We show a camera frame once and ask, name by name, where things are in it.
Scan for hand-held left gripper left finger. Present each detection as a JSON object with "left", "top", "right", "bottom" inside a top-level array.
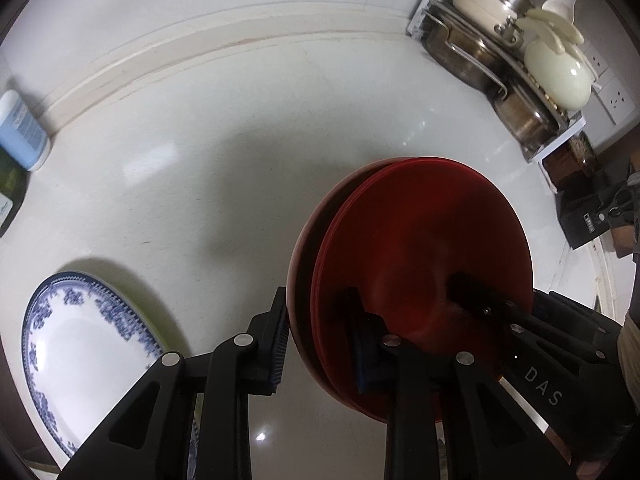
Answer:
[{"left": 59, "top": 287, "right": 288, "bottom": 480}]

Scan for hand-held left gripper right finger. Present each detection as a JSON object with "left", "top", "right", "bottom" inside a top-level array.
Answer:
[{"left": 342, "top": 287, "right": 576, "bottom": 480}]

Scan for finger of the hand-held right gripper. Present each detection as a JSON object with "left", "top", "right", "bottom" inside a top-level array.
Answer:
[
  {"left": 531, "top": 287, "right": 621, "bottom": 356},
  {"left": 446, "top": 272, "right": 538, "bottom": 341}
]

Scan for red bowl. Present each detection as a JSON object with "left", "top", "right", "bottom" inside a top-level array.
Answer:
[{"left": 310, "top": 157, "right": 532, "bottom": 423}]

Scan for blue floral white plate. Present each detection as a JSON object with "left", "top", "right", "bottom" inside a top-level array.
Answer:
[{"left": 21, "top": 271, "right": 201, "bottom": 480}]

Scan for black knife block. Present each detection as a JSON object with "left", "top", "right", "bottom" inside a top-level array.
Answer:
[{"left": 557, "top": 160, "right": 640, "bottom": 251}]

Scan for black kitchen scissors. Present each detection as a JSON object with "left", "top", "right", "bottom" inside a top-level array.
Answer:
[{"left": 607, "top": 180, "right": 636, "bottom": 221}]

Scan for glass jar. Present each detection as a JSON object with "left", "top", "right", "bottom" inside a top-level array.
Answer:
[{"left": 542, "top": 132, "right": 598, "bottom": 191}]

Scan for deep steel pot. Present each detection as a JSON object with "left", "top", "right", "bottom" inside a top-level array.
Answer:
[{"left": 492, "top": 85, "right": 558, "bottom": 146}]

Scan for cream ceramic pot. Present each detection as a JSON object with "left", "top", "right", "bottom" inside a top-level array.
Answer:
[{"left": 515, "top": 7, "right": 598, "bottom": 111}]

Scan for wide steel pot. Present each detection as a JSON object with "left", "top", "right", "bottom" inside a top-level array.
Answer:
[{"left": 425, "top": 17, "right": 506, "bottom": 93}]

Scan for white pot rack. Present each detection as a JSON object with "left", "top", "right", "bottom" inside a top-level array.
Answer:
[{"left": 407, "top": 0, "right": 587, "bottom": 163}]

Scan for small cream pot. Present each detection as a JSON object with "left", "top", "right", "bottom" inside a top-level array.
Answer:
[{"left": 452, "top": 0, "right": 511, "bottom": 23}]

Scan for white rice spoon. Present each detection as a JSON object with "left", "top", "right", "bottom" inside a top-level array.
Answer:
[{"left": 542, "top": 0, "right": 590, "bottom": 26}]

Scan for green dish soap bottle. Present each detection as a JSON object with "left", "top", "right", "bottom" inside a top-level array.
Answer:
[{"left": 0, "top": 150, "right": 28, "bottom": 238}]

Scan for white blue pump bottle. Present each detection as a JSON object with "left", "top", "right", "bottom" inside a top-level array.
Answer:
[{"left": 0, "top": 90, "right": 51, "bottom": 171}]

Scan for white wall outlet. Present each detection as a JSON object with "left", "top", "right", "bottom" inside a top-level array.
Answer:
[
  {"left": 602, "top": 77, "right": 637, "bottom": 125},
  {"left": 582, "top": 45, "right": 612, "bottom": 81}
]

